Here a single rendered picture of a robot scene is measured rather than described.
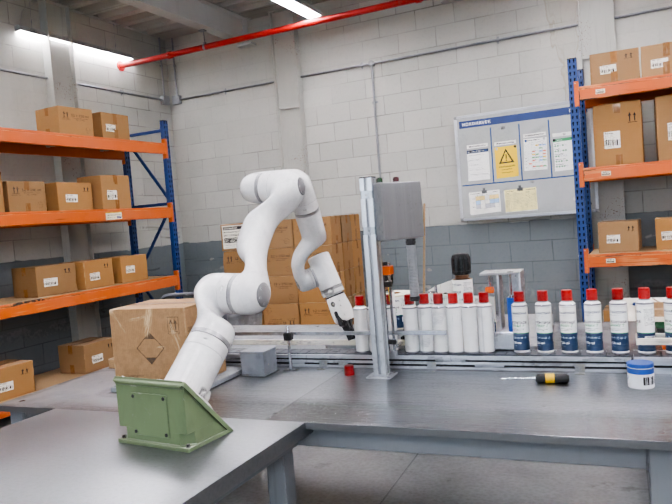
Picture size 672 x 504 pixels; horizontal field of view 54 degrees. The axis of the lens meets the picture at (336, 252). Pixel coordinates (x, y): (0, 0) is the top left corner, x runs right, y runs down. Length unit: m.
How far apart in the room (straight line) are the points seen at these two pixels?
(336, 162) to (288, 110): 0.82
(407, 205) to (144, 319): 0.96
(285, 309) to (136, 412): 4.19
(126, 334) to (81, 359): 3.89
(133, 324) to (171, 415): 0.68
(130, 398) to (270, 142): 6.06
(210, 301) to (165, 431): 0.40
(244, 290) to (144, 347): 0.58
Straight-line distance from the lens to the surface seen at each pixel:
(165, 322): 2.27
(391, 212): 2.17
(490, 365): 2.27
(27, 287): 6.00
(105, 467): 1.72
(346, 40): 7.38
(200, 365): 1.80
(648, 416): 1.82
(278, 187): 2.06
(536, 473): 3.08
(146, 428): 1.80
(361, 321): 2.38
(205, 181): 8.17
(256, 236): 2.00
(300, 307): 5.86
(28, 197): 5.90
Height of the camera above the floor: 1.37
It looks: 3 degrees down
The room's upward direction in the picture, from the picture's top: 5 degrees counter-clockwise
